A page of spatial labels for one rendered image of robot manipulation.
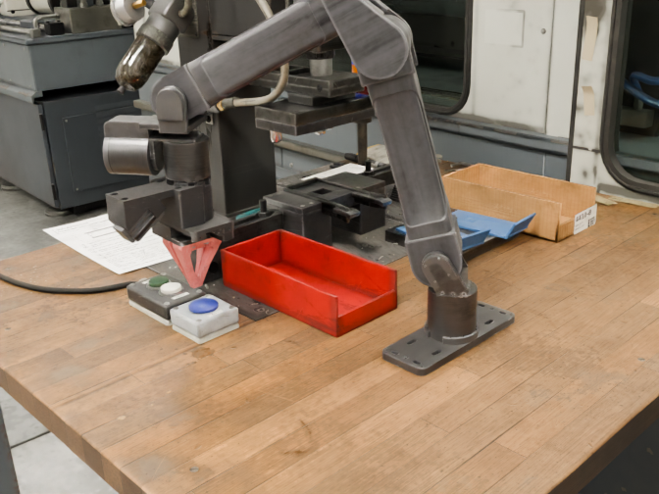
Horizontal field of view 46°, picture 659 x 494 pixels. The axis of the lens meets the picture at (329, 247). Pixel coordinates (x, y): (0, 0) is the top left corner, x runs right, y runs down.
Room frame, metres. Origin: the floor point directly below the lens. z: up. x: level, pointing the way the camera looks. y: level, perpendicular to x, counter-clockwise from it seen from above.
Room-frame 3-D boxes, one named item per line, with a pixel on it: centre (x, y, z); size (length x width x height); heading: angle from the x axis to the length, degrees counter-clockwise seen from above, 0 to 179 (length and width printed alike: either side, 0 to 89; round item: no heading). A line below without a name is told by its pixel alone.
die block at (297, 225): (1.30, 0.00, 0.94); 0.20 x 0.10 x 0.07; 133
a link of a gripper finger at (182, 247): (0.96, 0.19, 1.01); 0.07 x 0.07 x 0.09; 43
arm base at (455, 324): (0.89, -0.15, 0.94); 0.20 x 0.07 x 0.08; 133
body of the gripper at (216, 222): (0.95, 0.18, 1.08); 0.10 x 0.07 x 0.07; 43
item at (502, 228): (1.26, -0.27, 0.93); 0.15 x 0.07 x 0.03; 47
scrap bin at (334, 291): (1.04, 0.04, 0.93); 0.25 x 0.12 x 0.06; 43
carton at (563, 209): (1.35, -0.34, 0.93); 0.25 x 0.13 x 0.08; 43
